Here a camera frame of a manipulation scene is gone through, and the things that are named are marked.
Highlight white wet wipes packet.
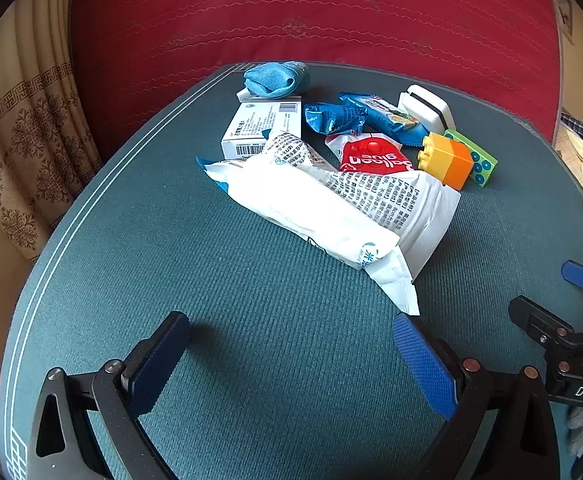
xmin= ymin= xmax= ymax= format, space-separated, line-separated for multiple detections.
xmin=196 ymin=154 xmax=419 ymax=316

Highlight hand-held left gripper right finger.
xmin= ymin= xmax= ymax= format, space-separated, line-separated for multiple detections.
xmin=392 ymin=312 xmax=562 ymax=480

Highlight yellow and orange toy brick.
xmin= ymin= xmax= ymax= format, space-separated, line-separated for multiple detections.
xmin=418 ymin=132 xmax=478 ymax=191

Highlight blue sock with white tag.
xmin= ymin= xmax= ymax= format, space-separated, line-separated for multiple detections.
xmin=235 ymin=61 xmax=309 ymax=103

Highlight red glue packet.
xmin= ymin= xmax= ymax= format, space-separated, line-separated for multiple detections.
xmin=325 ymin=131 xmax=417 ymax=173

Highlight white printed plastic bag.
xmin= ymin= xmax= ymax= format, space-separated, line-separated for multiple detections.
xmin=264 ymin=130 xmax=462 ymax=281

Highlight green block with blue dots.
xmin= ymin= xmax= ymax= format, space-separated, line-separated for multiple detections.
xmin=444 ymin=129 xmax=499 ymax=188

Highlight blue snack packet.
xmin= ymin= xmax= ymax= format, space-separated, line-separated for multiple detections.
xmin=340 ymin=91 xmax=429 ymax=147

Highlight beige patterned curtain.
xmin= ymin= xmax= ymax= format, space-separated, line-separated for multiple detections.
xmin=0 ymin=0 xmax=104 ymax=263

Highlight plaid pillow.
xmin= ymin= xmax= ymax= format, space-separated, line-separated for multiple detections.
xmin=560 ymin=110 xmax=583 ymax=148

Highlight white block with black stripe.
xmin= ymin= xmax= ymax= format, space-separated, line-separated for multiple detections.
xmin=398 ymin=85 xmax=456 ymax=133

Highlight red quilted mattress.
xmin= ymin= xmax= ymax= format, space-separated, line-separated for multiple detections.
xmin=71 ymin=0 xmax=562 ymax=161

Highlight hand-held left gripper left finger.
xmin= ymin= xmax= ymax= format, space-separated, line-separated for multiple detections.
xmin=27 ymin=310 xmax=192 ymax=480

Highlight white medicine box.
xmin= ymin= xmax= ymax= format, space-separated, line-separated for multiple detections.
xmin=220 ymin=100 xmax=303 ymax=158

